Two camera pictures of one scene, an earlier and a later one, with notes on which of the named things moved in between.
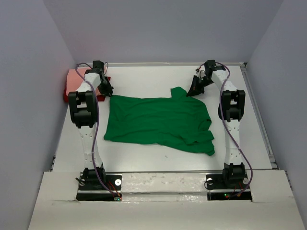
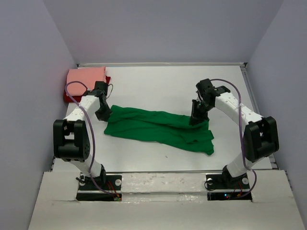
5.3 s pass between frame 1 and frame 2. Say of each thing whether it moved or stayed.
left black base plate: stayed
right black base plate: stayed
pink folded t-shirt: stayed
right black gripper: moved
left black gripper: moved
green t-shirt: moved
